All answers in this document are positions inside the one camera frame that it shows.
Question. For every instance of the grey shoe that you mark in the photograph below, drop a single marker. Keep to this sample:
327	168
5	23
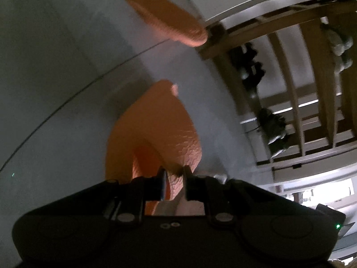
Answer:
336	42
343	64

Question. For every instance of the orange slide sandal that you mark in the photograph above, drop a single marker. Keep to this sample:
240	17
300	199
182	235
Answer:
161	14
167	122

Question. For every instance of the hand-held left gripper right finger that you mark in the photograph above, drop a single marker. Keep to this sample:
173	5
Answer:
186	180

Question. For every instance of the dark lace-up shoe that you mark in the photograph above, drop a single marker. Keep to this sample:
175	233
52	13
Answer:
272	128

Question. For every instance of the wooden shoe rack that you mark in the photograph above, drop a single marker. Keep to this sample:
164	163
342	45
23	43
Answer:
315	61

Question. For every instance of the white panelled door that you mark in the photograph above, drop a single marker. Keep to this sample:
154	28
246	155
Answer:
251	2

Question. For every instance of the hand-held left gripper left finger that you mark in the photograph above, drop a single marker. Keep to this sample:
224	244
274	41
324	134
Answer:
163	184

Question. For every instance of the black cleat shoe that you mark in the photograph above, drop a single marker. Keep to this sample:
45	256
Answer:
242	54
255	75

